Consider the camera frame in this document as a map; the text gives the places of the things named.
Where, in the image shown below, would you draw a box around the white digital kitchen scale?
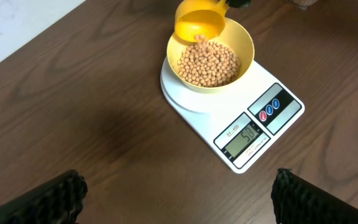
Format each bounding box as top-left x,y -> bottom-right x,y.
160,60 -> 305,174

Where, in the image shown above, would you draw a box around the soybeans in bowl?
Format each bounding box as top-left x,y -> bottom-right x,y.
177,41 -> 241,88

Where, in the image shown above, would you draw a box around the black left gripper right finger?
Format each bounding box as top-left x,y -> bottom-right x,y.
271,168 -> 358,224

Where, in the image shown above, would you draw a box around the yellow measuring scoop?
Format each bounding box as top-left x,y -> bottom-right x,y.
175,0 -> 230,42

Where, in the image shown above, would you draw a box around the pale yellow bowl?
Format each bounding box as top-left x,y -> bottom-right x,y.
167,18 -> 255,93

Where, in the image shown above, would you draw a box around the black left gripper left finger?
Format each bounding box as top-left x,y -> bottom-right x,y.
0,169 -> 88,224

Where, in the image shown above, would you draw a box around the soybeans in scoop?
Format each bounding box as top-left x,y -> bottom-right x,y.
195,34 -> 208,42

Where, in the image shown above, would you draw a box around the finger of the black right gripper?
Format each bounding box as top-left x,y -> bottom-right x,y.
226,0 -> 251,8

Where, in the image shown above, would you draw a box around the clear plastic container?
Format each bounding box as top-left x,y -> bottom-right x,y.
287,0 -> 318,10

